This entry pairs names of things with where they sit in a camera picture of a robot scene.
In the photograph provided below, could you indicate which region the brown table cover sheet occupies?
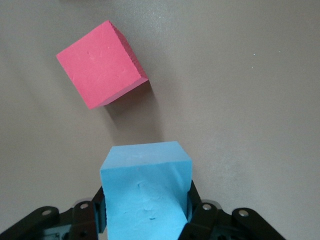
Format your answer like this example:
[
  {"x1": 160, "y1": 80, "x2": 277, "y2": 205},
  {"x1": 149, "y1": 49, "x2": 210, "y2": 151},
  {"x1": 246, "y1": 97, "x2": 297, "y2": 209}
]
[{"x1": 0, "y1": 0, "x2": 320, "y2": 240}]

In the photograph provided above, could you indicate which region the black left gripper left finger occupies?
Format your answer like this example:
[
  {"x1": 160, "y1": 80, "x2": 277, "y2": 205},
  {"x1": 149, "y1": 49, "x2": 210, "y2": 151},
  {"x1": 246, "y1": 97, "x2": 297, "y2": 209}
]
[{"x1": 0, "y1": 186, "x2": 109, "y2": 240}]

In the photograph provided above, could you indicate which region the red foam cube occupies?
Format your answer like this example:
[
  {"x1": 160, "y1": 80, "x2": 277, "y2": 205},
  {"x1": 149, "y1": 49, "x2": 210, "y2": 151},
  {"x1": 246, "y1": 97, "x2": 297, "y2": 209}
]
[{"x1": 55, "y1": 19, "x2": 150, "y2": 110}]

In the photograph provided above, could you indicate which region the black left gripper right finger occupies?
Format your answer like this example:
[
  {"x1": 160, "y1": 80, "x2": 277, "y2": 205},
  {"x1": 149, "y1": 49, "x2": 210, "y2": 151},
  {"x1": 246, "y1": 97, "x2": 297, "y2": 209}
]
[{"x1": 178, "y1": 179, "x2": 288, "y2": 240}]

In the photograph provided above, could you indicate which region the light blue foam cube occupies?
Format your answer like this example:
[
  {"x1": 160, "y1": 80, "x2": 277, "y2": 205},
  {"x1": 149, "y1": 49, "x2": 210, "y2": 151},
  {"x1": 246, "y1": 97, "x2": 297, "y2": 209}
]
[{"x1": 99, "y1": 141, "x2": 194, "y2": 240}]

